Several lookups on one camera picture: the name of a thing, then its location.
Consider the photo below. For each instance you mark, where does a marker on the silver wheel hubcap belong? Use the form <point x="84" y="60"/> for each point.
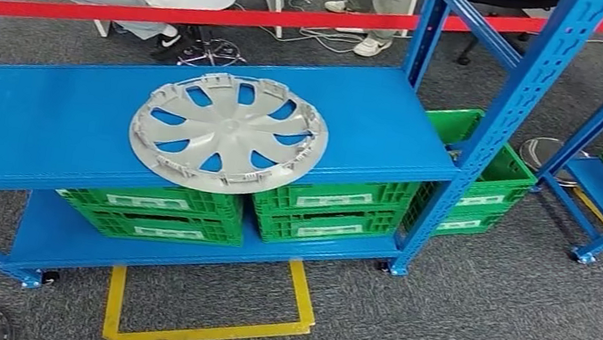
<point x="230" y="128"/>

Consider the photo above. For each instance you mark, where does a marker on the chrome stool base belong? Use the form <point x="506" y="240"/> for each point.
<point x="209" y="50"/>

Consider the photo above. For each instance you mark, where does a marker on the red barrier belt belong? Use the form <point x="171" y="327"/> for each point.
<point x="181" y="13"/>

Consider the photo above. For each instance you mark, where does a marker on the chrome stanchion base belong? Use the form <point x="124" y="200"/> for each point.
<point x="548" y="158"/>

